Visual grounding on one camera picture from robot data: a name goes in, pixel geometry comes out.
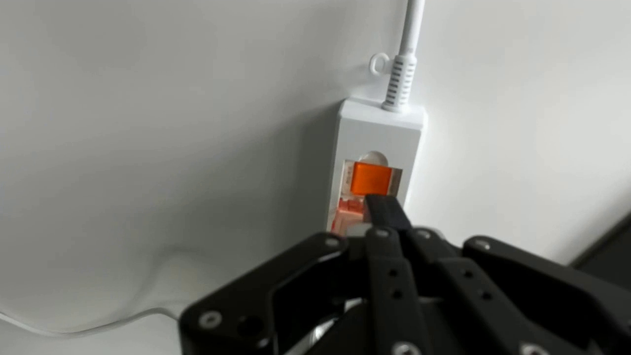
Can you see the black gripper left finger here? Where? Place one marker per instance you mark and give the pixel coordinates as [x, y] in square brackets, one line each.
[276, 297]

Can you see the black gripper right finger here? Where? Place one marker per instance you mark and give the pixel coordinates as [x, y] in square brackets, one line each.
[512, 297]

